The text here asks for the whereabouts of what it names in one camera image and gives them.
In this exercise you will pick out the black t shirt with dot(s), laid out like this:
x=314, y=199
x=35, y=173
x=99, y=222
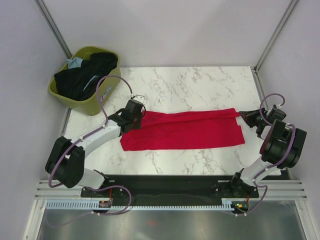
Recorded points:
x=79, y=84

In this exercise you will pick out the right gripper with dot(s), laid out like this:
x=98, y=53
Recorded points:
x=248, y=116

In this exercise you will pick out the aluminium frame post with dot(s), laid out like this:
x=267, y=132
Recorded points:
x=54, y=27
x=276, y=33

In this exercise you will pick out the right aluminium frame post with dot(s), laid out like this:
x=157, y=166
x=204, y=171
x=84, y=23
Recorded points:
x=276, y=33

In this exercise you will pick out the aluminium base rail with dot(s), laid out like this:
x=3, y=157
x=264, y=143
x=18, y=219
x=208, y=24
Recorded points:
x=276, y=190

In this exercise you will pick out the left aluminium frame post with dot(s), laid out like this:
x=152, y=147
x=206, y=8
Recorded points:
x=54, y=27

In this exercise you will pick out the white slotted cable duct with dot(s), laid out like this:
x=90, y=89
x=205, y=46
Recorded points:
x=139, y=204

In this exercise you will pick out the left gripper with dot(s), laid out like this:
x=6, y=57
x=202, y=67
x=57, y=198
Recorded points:
x=138, y=125

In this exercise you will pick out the olive green plastic bin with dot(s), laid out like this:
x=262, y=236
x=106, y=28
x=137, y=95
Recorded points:
x=104, y=88

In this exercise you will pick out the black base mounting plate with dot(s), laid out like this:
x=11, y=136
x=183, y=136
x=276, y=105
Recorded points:
x=202, y=187

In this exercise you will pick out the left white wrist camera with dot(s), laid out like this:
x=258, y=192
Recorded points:
x=140, y=98

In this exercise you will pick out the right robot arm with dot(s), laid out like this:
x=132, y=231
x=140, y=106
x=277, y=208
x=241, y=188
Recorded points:
x=281, y=147

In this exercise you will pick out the red t shirt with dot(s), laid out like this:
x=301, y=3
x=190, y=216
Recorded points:
x=187, y=130

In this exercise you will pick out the light blue t shirt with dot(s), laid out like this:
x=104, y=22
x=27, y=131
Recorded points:
x=76, y=62

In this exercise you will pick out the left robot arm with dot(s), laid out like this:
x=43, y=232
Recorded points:
x=66, y=162

